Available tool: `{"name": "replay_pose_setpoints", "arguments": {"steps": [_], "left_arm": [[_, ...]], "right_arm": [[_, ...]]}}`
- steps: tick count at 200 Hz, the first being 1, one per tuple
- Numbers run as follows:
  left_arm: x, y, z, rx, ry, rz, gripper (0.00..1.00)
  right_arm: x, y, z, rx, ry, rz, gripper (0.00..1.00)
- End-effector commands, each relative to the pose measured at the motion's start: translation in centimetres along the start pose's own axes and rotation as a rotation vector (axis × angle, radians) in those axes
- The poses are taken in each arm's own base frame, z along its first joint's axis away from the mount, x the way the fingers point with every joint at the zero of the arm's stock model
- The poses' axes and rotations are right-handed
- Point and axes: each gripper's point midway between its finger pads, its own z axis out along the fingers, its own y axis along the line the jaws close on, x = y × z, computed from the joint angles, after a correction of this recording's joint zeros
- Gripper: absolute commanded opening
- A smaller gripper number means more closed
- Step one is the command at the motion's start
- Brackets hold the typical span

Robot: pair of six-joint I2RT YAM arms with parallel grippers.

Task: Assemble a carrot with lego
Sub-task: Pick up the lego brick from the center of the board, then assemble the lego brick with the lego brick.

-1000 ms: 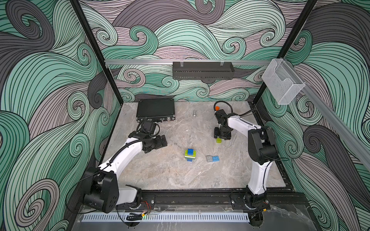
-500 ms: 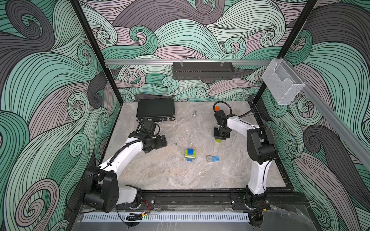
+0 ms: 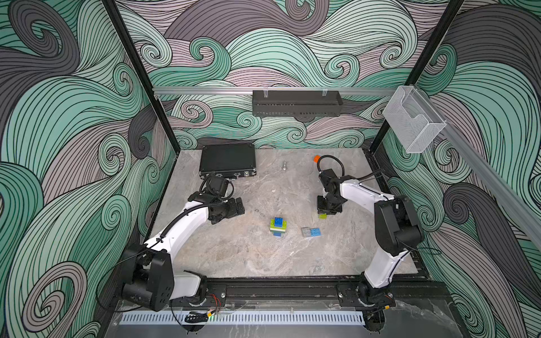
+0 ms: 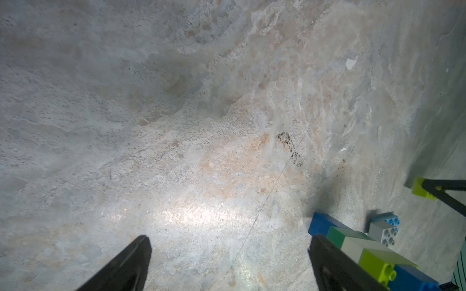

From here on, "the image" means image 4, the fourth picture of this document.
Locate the lime green small lego brick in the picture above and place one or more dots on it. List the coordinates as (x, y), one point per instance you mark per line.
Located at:
(418, 190)

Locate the lime green long lego brick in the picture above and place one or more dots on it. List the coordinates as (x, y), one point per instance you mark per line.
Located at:
(380, 264)

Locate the grey lego plate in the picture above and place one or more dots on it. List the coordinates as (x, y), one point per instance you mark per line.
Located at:
(383, 232)

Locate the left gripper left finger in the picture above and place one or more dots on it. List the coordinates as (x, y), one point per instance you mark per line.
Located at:
(127, 271)

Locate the white lego brick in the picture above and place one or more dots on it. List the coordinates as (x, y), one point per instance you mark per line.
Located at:
(353, 247)

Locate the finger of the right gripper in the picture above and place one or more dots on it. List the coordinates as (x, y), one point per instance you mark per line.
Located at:
(439, 187)

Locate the light blue lego brick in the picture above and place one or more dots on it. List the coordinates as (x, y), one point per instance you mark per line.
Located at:
(390, 218)

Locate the dark green lego brick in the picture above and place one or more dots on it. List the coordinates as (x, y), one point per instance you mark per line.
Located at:
(337, 235)

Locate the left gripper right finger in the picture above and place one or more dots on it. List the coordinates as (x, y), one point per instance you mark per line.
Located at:
(335, 271)

